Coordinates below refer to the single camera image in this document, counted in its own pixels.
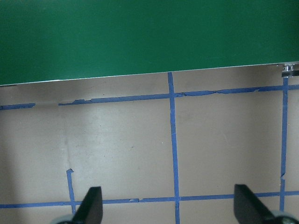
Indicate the green conveyor belt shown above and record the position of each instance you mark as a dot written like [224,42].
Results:
[140,35]

